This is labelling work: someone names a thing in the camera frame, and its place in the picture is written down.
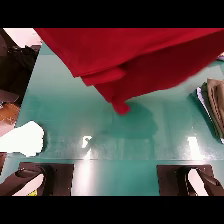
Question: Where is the red T-shirt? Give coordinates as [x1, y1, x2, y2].
[33, 28, 224, 116]

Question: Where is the dark green garment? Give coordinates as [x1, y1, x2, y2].
[189, 82, 224, 145]

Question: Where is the white garment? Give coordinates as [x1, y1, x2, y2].
[0, 120, 46, 158]

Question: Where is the black garment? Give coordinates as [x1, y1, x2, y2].
[7, 44, 40, 88]

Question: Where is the brown garment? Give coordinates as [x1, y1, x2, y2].
[206, 78, 224, 140]

